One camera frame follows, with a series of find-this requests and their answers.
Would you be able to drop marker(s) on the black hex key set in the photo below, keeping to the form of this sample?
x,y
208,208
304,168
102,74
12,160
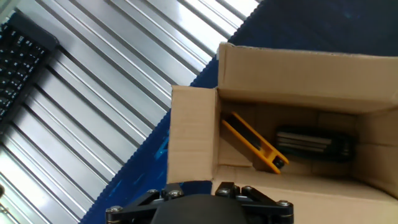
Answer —
x,y
311,143

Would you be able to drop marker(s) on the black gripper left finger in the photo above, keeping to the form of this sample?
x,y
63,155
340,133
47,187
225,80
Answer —
x,y
133,208

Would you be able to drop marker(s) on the yellow hex key set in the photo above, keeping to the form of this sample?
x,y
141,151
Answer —
x,y
264,150

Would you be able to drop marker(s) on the colourful forest print tablecloth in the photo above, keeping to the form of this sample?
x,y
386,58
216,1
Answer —
x,y
311,25

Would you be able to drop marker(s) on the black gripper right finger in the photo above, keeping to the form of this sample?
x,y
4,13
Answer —
x,y
267,208

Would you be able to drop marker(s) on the brown cardboard box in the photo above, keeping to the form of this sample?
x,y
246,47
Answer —
x,y
295,74

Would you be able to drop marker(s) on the black computer keyboard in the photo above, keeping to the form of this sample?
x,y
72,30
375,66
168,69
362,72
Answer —
x,y
15,62

